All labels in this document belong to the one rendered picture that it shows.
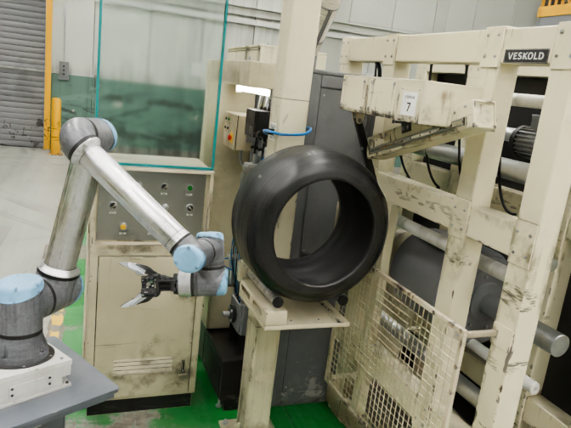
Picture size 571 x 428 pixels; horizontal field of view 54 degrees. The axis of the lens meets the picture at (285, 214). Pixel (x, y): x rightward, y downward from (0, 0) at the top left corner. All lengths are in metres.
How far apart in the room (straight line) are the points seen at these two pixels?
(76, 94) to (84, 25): 1.24
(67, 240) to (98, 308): 0.76
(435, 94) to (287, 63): 0.69
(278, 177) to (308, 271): 0.58
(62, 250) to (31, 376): 0.44
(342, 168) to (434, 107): 0.39
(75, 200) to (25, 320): 0.43
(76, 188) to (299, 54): 1.03
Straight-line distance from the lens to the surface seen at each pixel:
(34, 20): 11.36
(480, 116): 1.96
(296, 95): 2.40
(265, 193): 2.00
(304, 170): 2.01
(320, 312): 2.38
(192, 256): 1.73
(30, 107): 11.41
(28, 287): 2.05
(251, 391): 2.77
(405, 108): 2.00
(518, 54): 2.09
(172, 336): 2.93
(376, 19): 12.64
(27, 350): 2.11
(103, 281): 2.77
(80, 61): 11.25
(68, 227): 2.11
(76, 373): 2.26
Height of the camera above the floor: 1.72
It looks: 13 degrees down
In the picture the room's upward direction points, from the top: 7 degrees clockwise
